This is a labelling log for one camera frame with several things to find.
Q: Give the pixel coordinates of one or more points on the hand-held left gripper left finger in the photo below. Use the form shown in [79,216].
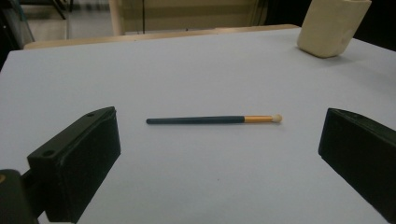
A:
[77,161]

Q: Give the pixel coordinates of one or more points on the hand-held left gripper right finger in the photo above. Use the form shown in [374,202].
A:
[361,149]

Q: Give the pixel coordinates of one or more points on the cream plastic holder cup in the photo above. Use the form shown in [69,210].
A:
[331,26]

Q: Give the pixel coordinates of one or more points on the beige cabinet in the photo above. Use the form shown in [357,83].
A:
[186,14]

